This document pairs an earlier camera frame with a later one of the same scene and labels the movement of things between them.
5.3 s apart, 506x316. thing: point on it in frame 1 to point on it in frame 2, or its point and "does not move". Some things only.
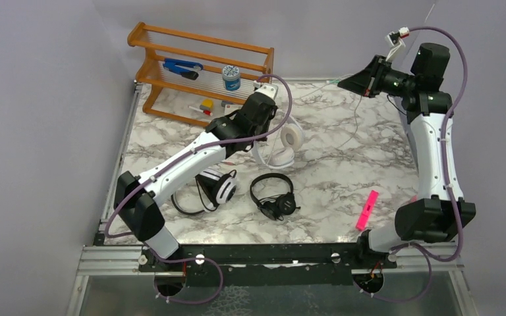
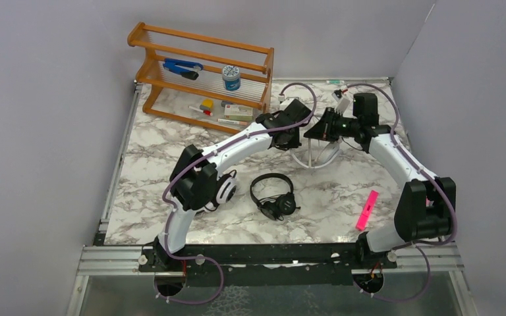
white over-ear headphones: x=292 y=136 to x=328 y=155
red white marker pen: x=205 y=112 does not move
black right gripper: x=365 y=81 to x=323 y=130
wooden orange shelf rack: x=197 y=79 does not move
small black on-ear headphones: x=276 y=210 does not move
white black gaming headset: x=215 y=187 does not move
